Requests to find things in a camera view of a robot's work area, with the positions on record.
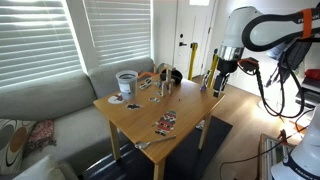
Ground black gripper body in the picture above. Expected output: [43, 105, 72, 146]
[216, 59, 239, 78]

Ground silver metal spoon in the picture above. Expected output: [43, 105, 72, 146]
[134, 134, 177, 150]

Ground yellow pole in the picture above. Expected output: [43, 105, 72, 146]
[187, 42, 199, 81]
[207, 49, 220, 88]

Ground light wooden table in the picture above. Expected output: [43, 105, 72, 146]
[92, 73, 226, 180]

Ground white sneaker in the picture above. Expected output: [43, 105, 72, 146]
[194, 119, 206, 131]

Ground wooden block stand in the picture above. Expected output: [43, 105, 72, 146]
[160, 63, 175, 98]

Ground white door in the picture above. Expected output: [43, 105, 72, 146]
[172, 0, 218, 80]

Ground Santa Claus sticker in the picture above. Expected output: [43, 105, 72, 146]
[154, 110, 177, 137]

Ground dark bag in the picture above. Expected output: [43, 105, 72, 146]
[265, 38, 314, 88]

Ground black and white figure sticker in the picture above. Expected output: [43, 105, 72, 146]
[138, 77, 153, 91]

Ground orange curved toy piece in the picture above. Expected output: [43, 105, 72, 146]
[137, 65, 158, 80]

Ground dark blue rug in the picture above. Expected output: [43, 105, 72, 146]
[81, 115, 234, 180]

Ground dark stacked shelf items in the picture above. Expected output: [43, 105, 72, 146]
[294, 77, 320, 108]

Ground wooden slatted crate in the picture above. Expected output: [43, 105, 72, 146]
[258, 133, 296, 180]

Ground red object on shelf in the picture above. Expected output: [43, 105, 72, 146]
[304, 68, 320, 81]

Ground black knight sticker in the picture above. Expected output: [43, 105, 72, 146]
[126, 103, 142, 111]

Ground round white sticker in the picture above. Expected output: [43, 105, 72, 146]
[107, 93, 125, 105]

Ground narrow white window blind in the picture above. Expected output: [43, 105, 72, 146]
[82, 0, 153, 66]

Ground grey sofa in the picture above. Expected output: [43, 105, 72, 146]
[0, 57, 156, 177]

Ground red patterned pillow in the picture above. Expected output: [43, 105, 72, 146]
[25, 119, 57, 153]

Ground wide white window blind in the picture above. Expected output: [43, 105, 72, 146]
[0, 0, 83, 88]

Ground white cushion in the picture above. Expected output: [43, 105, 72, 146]
[12, 155, 80, 180]

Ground circle patterned pillow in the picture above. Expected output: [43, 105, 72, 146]
[0, 118, 37, 175]

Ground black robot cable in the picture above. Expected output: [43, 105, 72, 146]
[254, 36, 306, 120]

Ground black floor cable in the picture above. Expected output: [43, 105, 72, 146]
[218, 108, 316, 180]

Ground orange strap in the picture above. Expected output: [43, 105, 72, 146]
[301, 8, 314, 39]

